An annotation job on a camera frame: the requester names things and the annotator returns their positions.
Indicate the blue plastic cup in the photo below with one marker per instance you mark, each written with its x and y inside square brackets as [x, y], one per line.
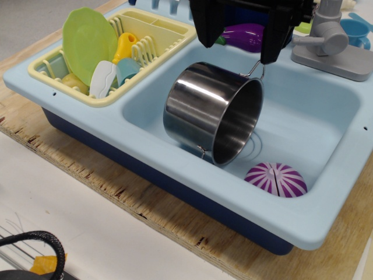
[357, 30]

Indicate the green plastic toy piece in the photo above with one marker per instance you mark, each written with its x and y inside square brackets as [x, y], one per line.
[304, 28]

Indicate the yellow tape piece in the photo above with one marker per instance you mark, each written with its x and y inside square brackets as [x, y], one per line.
[44, 265]

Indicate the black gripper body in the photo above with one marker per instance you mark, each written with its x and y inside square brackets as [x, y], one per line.
[294, 11]

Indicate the purple white striped toy ball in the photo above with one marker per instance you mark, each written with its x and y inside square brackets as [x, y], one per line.
[278, 179]

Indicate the yellow toy potato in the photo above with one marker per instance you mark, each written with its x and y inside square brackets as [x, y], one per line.
[73, 81]

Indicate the white plastic toy knife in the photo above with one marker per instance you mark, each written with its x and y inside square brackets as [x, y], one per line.
[102, 79]

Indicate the yellow dish rack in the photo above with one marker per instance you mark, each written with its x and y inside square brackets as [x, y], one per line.
[159, 38]

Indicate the teal plastic cup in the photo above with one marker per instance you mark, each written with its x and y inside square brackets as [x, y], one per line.
[126, 69]

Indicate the plywood board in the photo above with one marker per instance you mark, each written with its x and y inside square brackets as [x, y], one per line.
[115, 224]

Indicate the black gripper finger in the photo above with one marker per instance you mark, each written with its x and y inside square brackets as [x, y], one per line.
[276, 34]
[209, 22]

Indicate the grey toy faucet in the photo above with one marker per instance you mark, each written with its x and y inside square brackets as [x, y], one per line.
[327, 47]

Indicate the purple toy eggplant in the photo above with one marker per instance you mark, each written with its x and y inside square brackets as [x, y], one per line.
[245, 36]

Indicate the stainless steel pot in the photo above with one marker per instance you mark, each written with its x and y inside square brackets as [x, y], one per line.
[211, 109]

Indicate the light blue toy sink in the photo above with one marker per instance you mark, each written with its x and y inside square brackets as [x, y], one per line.
[315, 122]

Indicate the green plastic plate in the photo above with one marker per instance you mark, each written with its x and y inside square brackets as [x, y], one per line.
[87, 39]

